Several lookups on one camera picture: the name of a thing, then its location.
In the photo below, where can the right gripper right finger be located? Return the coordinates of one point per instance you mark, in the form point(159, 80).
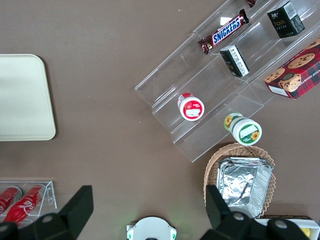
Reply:
point(225, 220)

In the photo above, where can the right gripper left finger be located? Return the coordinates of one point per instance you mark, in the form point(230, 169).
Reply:
point(72, 212)

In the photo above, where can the silver foil tray stack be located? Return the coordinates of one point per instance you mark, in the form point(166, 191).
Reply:
point(240, 185)

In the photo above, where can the light tan wicker basket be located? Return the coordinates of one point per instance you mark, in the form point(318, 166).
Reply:
point(212, 162)

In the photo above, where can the beige plastic tray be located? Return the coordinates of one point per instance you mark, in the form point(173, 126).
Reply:
point(22, 97)

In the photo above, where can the clear acrylic bottle rack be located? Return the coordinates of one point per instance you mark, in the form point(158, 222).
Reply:
point(48, 195)

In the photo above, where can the red cola bottle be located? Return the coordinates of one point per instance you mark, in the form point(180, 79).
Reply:
point(8, 197)
point(27, 203)

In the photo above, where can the white rectangular bin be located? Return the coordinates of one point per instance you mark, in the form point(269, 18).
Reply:
point(287, 218)

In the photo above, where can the yellow snack pack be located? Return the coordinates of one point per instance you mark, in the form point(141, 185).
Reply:
point(306, 232)

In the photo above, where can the green lid cup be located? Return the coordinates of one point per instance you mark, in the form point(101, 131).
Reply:
point(246, 131)

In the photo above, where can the red lid cup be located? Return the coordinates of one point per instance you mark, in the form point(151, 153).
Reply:
point(192, 108)

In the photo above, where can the clear acrylic step display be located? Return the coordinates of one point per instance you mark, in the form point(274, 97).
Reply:
point(200, 75)

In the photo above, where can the small black box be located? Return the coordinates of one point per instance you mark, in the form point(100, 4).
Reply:
point(235, 61)
point(285, 21)

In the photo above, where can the red plaid cookie box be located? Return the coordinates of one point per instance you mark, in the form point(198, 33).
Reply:
point(297, 72)

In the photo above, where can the Snickers bar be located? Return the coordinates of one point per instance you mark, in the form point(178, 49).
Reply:
point(225, 32)
point(251, 2)

